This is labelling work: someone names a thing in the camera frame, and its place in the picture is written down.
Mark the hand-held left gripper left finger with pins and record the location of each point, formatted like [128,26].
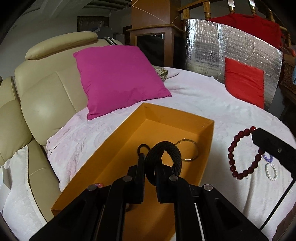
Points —
[138,183]

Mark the white towel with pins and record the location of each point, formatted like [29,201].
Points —
[18,199]

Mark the patterned cloth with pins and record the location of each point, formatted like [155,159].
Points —
[161,72]

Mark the red cloth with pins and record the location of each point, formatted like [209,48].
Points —
[254,25]

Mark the orange cardboard box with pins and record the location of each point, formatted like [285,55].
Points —
[150,129]

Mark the beige leather sofa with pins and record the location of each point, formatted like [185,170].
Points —
[46,92]

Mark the gold bangle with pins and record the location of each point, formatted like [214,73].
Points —
[197,153]

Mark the striped cloth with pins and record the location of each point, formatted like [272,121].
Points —
[111,41]

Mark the wooden railing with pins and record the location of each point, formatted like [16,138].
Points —
[192,6]

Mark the wicker basket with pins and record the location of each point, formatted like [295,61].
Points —
[288,71]

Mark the dark wall picture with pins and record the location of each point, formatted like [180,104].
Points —
[87,22]

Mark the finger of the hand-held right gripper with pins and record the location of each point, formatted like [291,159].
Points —
[272,146]

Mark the red pillow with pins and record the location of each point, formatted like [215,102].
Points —
[245,83]

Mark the wooden cabinet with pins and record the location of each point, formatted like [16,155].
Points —
[150,14]

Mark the magenta pillow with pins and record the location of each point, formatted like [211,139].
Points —
[120,76]

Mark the silver foil panel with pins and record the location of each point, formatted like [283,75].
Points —
[203,46]

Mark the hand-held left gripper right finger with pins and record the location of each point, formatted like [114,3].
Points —
[165,190]

